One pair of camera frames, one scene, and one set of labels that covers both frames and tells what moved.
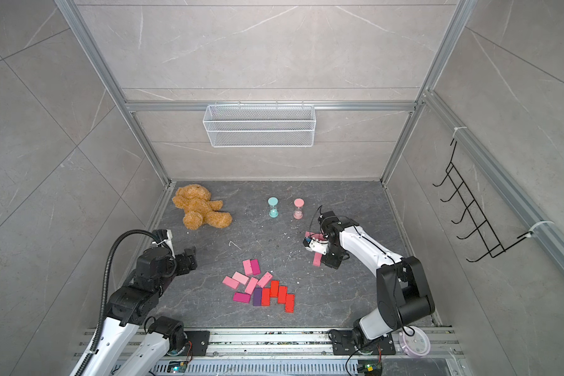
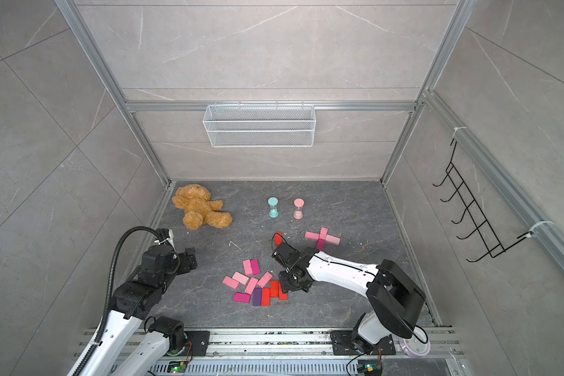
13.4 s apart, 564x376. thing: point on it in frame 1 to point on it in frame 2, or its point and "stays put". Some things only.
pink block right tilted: [265, 280] stays put
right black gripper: [335, 263] to [285, 284]
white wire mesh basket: [259, 126] stays put
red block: [274, 288] stays put
